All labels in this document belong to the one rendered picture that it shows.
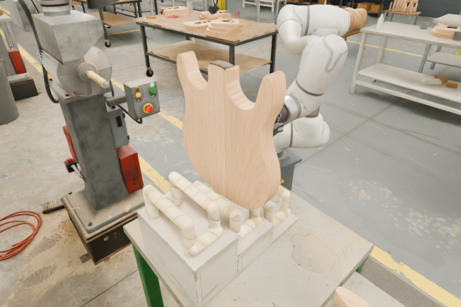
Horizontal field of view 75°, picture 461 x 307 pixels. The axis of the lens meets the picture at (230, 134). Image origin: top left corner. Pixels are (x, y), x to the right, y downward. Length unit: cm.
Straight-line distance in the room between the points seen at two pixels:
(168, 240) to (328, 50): 67
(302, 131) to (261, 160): 98
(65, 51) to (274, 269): 103
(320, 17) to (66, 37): 102
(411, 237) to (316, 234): 157
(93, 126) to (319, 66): 137
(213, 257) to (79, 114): 128
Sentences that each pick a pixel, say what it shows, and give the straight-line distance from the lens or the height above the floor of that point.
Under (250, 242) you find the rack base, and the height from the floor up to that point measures 102.
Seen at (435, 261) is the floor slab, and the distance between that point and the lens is 254.
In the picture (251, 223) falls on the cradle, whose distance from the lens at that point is 93.
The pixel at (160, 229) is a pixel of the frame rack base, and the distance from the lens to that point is 87.
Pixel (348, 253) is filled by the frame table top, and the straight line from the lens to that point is 109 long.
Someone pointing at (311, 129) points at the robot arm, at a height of 93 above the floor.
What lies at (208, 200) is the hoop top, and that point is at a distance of 77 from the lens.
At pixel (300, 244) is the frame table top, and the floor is 93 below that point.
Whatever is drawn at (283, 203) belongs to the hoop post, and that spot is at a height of 101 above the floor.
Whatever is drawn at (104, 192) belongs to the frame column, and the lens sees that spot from 216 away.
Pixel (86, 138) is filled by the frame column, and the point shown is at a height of 82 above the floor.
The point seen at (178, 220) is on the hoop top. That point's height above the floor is 121.
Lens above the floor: 174
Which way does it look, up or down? 31 degrees down
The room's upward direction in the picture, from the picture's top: straight up
